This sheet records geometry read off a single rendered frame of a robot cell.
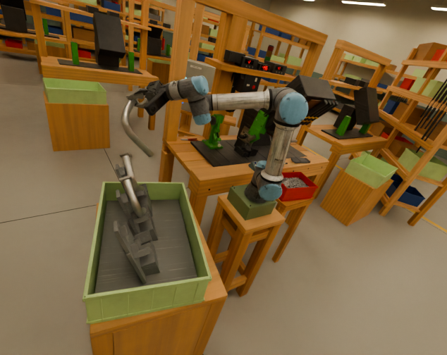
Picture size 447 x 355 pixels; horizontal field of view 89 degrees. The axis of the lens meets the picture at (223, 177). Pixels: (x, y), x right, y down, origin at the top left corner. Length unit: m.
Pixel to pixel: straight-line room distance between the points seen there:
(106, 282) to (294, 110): 0.99
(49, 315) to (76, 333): 0.22
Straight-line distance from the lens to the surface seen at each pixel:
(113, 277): 1.05
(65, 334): 1.93
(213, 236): 1.65
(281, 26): 2.28
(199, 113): 1.00
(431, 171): 4.20
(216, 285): 1.12
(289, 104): 1.00
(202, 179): 1.50
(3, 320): 2.09
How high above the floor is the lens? 1.72
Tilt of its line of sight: 31 degrees down
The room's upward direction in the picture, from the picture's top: 15 degrees clockwise
